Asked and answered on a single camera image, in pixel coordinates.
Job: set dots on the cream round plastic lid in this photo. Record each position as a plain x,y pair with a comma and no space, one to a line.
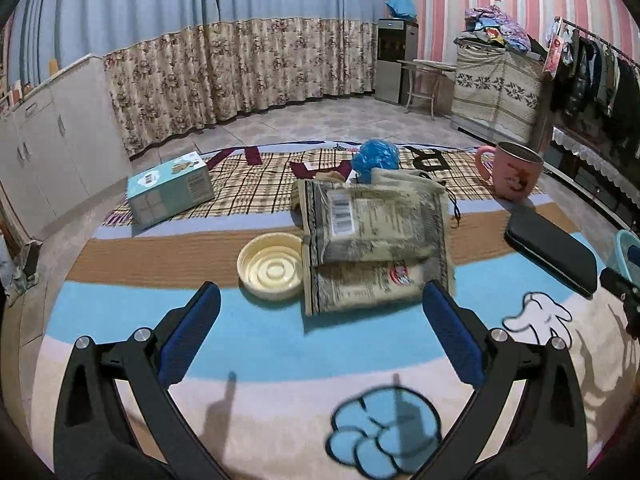
270,266

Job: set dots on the clothes rack with garments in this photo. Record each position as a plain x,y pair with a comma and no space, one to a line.
594,95

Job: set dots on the light blue tissue box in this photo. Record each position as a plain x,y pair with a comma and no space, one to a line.
167,189

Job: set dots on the pink hanging bag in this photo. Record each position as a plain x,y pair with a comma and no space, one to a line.
555,45

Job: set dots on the blue plastic bag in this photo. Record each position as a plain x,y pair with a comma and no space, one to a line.
374,154

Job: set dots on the grey printed snack bag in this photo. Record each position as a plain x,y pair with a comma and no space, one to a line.
368,245

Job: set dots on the grey water dispenser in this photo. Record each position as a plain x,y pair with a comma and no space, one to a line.
398,41

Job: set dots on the low lace covered bench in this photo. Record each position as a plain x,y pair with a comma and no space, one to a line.
595,178

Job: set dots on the pile of folded clothes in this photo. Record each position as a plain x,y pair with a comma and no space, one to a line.
490,25

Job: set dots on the light blue plastic basket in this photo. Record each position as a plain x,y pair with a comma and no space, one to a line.
625,258

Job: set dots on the cloth covered cabinet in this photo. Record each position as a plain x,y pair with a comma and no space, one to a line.
497,92

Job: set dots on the blue and floral curtain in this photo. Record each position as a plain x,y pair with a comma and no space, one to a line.
173,66

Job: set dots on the black textured wallet case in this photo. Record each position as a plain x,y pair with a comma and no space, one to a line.
553,249

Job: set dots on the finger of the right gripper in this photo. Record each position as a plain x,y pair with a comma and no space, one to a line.
626,291
633,255

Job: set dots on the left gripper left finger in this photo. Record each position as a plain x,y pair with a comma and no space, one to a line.
93,438

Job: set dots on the pink cartoon mug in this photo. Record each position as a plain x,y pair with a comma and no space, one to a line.
512,169

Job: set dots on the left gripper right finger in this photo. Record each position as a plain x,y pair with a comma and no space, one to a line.
547,438

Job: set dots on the white low cabinet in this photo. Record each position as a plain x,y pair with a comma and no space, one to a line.
61,146

